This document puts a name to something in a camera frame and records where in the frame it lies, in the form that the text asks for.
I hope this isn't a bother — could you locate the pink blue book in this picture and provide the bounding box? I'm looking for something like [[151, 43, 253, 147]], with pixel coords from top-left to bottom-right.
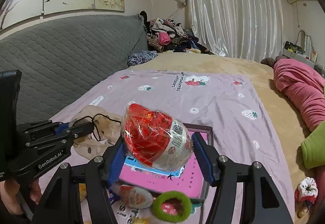
[[118, 130, 209, 199]]

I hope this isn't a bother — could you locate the blue Oreo cookie pack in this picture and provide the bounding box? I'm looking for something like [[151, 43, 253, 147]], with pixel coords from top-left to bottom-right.
[[107, 188, 121, 205]]

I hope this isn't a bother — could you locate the green fuzzy hair ring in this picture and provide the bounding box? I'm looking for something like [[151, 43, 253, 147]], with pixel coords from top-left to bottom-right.
[[151, 190, 193, 224]]

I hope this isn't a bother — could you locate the green garment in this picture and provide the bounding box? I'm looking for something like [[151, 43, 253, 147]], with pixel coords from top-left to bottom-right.
[[301, 121, 325, 170]]

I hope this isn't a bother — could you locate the white curtain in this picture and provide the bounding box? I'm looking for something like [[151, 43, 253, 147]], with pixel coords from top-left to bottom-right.
[[178, 0, 283, 61]]

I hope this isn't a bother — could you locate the small floral scrunchie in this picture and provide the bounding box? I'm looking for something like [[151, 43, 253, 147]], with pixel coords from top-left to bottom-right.
[[295, 177, 318, 218]]

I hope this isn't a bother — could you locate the person left hand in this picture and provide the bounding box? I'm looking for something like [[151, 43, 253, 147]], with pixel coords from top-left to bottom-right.
[[1, 179, 42, 215]]

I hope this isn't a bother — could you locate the small red egg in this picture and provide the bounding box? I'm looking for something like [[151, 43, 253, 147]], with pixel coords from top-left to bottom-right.
[[118, 185, 154, 209]]

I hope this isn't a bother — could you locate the pile of clothes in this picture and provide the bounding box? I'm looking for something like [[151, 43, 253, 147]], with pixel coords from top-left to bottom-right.
[[140, 11, 211, 54]]

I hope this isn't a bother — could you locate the blue floral cloth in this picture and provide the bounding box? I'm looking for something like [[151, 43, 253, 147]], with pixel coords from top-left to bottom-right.
[[127, 50, 158, 67]]

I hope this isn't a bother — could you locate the yellow rice cracker pack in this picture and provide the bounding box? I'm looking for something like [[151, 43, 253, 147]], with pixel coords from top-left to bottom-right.
[[79, 183, 87, 202]]

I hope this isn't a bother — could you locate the red white egg toy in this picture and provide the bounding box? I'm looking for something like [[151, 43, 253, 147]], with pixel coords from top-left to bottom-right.
[[122, 103, 193, 172]]

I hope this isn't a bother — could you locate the grey quilted headboard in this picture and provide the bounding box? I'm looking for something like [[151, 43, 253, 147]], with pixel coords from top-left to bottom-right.
[[1, 15, 147, 124]]

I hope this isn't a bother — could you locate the pink strawberry bed blanket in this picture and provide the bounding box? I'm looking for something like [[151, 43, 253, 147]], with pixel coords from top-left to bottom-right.
[[51, 69, 295, 219]]

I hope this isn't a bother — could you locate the beige hair net black cord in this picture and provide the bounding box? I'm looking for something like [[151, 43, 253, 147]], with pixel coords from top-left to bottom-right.
[[69, 105, 123, 160]]

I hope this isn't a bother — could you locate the pink quilt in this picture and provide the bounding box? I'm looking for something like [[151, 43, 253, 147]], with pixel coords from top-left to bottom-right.
[[273, 59, 324, 132]]

